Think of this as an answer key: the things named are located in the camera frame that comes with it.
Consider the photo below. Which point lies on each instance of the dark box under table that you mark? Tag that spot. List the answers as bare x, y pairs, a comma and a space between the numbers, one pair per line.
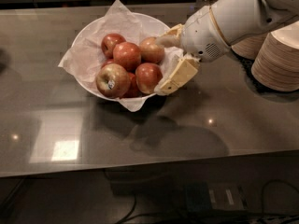
215, 197

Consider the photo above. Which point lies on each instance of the paper bowl stack rear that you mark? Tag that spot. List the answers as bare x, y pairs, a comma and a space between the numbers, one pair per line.
249, 47

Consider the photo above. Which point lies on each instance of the white bowl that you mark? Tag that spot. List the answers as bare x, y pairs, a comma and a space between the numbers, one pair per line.
93, 28

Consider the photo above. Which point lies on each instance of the red apple hidden left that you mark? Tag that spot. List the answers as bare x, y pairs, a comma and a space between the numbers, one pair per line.
106, 62

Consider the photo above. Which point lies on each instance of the red apple front right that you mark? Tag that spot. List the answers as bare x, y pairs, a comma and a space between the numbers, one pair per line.
148, 76

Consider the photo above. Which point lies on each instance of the red apple back right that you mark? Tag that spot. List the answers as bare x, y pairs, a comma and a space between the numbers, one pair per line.
150, 51

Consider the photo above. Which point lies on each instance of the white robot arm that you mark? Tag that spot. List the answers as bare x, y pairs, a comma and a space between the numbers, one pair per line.
240, 19

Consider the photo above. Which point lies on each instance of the paper bowl stack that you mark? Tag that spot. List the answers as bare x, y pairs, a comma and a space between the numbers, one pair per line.
277, 63
249, 47

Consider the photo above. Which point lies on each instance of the red apple centre top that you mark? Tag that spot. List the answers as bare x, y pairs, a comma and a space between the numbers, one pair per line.
128, 55

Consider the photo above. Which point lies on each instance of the red-green apple with sticker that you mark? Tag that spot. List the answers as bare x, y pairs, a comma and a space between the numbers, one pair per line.
113, 81

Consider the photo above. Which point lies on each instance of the red apple bottom middle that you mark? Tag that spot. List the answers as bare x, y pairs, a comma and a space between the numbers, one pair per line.
133, 91

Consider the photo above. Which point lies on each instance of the red apple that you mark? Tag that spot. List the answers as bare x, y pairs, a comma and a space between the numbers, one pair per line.
109, 42
150, 51
128, 55
133, 91
148, 76

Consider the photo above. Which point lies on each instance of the white paper liner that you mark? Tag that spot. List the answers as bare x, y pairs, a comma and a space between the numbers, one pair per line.
87, 55

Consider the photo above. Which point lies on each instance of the paper bowl stack front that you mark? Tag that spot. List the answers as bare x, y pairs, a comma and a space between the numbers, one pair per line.
277, 63

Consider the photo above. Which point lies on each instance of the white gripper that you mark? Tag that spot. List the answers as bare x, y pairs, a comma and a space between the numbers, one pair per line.
200, 34

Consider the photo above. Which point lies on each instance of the red apple back left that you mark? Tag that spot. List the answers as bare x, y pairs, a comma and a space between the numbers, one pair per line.
109, 42

